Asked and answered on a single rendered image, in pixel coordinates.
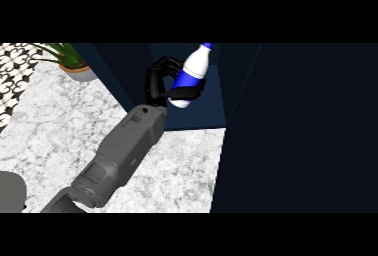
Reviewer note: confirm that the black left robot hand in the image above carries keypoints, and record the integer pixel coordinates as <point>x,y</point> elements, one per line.
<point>156,83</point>

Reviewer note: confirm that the white and blue water bottle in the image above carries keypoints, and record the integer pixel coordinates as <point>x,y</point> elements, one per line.
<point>196,63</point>

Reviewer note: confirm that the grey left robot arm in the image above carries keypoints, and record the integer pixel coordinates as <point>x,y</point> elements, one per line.
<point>122,146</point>

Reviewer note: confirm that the dark blue cabinet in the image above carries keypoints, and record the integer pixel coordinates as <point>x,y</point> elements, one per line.
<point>122,70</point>

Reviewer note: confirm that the green plant in pale pot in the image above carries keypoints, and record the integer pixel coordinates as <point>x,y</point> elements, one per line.
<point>74,65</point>

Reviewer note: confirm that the grey rounded block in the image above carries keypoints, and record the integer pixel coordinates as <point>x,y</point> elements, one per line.
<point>10,193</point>

